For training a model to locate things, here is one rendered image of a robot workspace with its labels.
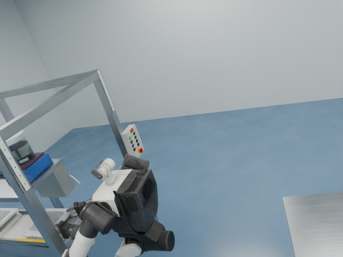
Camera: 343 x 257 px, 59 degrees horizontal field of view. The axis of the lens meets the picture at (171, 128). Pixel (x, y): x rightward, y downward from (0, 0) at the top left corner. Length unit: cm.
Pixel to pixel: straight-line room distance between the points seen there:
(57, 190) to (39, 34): 478
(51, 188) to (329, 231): 160
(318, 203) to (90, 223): 117
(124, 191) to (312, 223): 94
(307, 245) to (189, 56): 397
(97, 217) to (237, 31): 385
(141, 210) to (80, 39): 472
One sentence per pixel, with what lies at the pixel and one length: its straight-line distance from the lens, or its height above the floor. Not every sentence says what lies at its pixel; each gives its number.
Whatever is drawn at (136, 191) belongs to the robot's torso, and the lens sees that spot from 152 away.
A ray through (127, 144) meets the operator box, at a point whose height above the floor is 108.
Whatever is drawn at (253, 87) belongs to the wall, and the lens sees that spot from 506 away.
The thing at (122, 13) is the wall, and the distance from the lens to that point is 540.
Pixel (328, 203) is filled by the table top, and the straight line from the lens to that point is 183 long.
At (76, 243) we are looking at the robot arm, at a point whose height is 117.
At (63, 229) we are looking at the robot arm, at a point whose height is 101.
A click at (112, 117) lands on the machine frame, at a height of 134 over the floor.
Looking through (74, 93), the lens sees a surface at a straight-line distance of 211.
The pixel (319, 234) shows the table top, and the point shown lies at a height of 89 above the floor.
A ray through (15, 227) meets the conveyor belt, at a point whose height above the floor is 91.
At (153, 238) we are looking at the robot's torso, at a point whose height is 92.
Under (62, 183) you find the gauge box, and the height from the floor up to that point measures 121.
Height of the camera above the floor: 209
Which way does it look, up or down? 24 degrees down
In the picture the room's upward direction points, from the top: 18 degrees counter-clockwise
